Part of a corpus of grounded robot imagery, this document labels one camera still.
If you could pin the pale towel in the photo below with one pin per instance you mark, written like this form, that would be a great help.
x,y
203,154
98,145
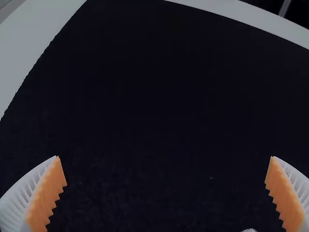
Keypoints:
x,y
248,230

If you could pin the black mat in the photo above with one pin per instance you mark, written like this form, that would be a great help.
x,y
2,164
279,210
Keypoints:
x,y
154,108

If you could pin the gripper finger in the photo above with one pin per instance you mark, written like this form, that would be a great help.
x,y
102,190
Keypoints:
x,y
287,193
36,198

